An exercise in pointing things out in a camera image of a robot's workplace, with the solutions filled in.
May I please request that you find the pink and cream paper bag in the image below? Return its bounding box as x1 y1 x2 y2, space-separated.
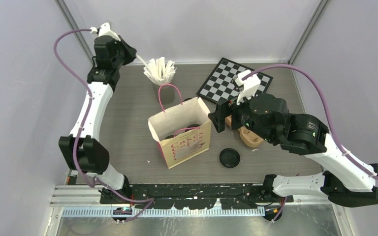
148 84 212 169

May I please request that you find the black lidded coffee cup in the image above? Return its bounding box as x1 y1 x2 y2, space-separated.
187 123 200 129

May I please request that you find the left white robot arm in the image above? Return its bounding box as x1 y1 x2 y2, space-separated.
59 35 136 204

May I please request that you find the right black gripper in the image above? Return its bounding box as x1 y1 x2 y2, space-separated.
208 86 276 143

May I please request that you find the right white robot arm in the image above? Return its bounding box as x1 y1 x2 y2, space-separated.
208 93 378 207

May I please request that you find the black and white chessboard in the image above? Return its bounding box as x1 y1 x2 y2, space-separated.
196 58 274 105

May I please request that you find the bundle of white wrapped straws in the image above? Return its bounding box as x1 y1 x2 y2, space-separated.
143 57 176 86

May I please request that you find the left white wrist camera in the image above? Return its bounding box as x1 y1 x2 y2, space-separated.
97 22 121 42

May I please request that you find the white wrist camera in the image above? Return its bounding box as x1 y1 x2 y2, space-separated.
234 70 261 105
97 22 121 42

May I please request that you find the white straw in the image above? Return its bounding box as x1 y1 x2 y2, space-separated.
136 54 150 70

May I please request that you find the brown cardboard cup carrier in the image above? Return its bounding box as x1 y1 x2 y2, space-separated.
237 126 264 148

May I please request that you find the grey cylindrical straw holder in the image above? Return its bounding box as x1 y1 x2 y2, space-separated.
155 86 175 105

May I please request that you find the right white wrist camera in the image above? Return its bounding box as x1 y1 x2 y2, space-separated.
234 70 261 105

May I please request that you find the black coffee cup lid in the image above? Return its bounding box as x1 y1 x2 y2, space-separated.
219 148 241 168

